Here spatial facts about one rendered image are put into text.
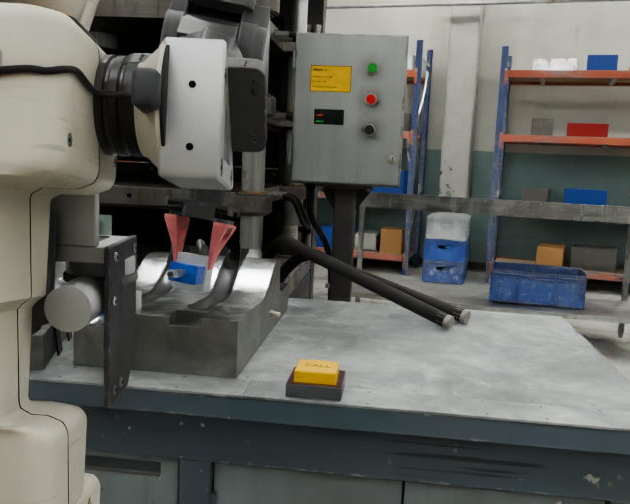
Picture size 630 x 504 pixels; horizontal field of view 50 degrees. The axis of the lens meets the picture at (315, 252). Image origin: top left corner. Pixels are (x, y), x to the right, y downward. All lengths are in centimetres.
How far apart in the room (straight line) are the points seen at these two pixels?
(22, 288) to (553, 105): 716
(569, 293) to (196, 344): 383
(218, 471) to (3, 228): 64
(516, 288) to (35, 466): 422
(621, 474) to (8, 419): 82
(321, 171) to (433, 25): 603
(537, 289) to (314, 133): 304
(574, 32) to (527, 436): 685
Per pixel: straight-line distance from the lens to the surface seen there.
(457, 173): 733
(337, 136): 186
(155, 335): 108
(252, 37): 71
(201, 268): 103
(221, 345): 105
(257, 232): 178
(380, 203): 450
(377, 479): 108
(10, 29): 55
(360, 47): 188
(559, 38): 768
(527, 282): 468
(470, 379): 113
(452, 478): 107
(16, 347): 65
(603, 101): 761
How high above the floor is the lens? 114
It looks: 8 degrees down
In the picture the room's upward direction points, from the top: 3 degrees clockwise
